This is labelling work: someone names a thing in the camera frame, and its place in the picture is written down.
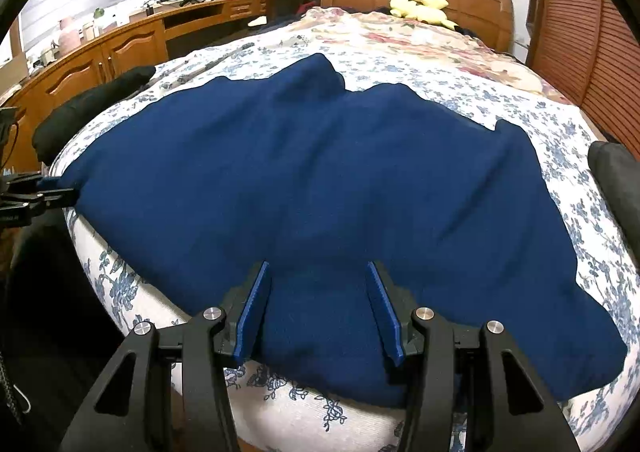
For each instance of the folded metal tripod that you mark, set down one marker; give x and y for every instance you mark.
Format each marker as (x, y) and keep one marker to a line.
(210, 62)

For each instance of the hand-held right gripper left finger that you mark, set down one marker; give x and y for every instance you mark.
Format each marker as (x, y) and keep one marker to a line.
(252, 317)

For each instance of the navy blue sweater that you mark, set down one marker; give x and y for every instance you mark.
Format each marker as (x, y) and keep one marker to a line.
(320, 171)

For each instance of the dark grey cloth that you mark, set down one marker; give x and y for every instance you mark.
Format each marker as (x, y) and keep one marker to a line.
(615, 171)

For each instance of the pink jar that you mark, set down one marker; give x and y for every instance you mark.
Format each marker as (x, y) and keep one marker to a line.
(69, 34)

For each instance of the wooden louvred wardrobe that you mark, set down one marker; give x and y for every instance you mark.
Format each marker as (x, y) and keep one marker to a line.
(575, 31)

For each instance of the blue floral bed sheet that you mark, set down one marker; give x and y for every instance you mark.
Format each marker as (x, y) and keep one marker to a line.
(565, 141)

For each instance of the red floral quilt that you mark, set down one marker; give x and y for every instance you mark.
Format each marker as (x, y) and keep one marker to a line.
(400, 36)

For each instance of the black cloth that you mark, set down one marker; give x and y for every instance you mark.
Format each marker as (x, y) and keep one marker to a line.
(90, 106)

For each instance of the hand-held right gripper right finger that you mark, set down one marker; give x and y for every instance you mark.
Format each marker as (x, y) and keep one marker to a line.
(385, 317)

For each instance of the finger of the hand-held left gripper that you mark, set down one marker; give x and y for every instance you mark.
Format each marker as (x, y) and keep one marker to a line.
(59, 197)
(47, 179)

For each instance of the yellow plush toy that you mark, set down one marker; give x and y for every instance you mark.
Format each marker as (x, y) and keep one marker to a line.
(415, 6)

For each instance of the wooden desk cabinet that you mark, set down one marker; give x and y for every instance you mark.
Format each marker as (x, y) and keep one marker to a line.
(75, 76)

